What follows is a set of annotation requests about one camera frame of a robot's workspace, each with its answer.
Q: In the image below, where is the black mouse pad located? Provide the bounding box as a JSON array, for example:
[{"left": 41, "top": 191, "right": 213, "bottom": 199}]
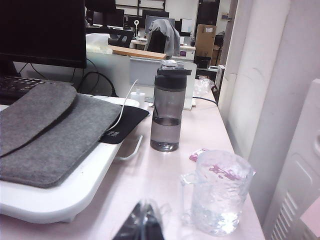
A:
[{"left": 98, "top": 104, "right": 150, "bottom": 145}]

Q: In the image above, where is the dark power cable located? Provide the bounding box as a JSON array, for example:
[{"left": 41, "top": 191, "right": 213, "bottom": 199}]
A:
[{"left": 193, "top": 95, "right": 219, "bottom": 105}]

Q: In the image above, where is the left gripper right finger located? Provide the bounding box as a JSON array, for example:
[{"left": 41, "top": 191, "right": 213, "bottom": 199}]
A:
[{"left": 144, "top": 199, "right": 166, "bottom": 240}]

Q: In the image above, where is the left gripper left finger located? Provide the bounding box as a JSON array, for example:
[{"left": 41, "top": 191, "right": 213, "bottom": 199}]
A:
[{"left": 112, "top": 199, "right": 147, "bottom": 240}]

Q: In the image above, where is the white charging cable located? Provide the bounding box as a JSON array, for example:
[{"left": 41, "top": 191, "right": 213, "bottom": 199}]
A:
[{"left": 108, "top": 79, "right": 139, "bottom": 133}]

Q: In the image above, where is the black computer monitor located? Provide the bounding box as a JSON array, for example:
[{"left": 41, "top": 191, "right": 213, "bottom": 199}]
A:
[{"left": 0, "top": 0, "right": 88, "bottom": 77}]

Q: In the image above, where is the pink packet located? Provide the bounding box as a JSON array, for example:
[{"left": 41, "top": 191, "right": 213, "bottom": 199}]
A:
[{"left": 189, "top": 147, "right": 256, "bottom": 181}]

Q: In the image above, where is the brown cardboard box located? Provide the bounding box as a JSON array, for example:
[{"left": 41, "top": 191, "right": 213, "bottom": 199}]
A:
[{"left": 194, "top": 24, "right": 217, "bottom": 60}]

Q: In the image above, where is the grey felt laptop sleeve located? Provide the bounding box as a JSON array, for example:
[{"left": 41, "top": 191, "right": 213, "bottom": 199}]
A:
[{"left": 0, "top": 82, "right": 123, "bottom": 189}]

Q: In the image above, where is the white desk partition panel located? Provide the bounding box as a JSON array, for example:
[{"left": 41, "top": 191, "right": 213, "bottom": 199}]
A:
[{"left": 129, "top": 56, "right": 198, "bottom": 110}]

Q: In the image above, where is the black monitor cable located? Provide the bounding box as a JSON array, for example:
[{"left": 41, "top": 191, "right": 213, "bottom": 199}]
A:
[{"left": 21, "top": 58, "right": 119, "bottom": 98}]

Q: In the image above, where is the black keyboard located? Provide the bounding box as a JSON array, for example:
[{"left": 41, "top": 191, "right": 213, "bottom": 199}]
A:
[{"left": 0, "top": 75, "right": 74, "bottom": 106}]

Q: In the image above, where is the frosted desk partition panel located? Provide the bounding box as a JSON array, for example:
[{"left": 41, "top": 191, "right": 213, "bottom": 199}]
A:
[{"left": 86, "top": 51, "right": 131, "bottom": 98}]

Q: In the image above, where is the white laptop stand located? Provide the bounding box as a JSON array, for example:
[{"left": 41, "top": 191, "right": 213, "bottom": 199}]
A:
[{"left": 0, "top": 94, "right": 145, "bottom": 225}]

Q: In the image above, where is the chair with grey jacket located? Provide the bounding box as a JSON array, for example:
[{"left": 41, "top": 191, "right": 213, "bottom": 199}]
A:
[{"left": 146, "top": 18, "right": 181, "bottom": 57}]

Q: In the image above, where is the clear plastic mug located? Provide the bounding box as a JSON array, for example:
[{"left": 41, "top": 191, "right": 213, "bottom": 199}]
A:
[{"left": 179, "top": 149, "right": 253, "bottom": 237}]

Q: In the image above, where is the grey bottle with black lid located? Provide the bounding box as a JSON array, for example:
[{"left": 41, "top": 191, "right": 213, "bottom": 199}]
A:
[{"left": 150, "top": 59, "right": 192, "bottom": 153}]

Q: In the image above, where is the crumpled clear plastic wrapper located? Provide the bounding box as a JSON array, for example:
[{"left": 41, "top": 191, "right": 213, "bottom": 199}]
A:
[{"left": 194, "top": 76, "right": 216, "bottom": 98}]

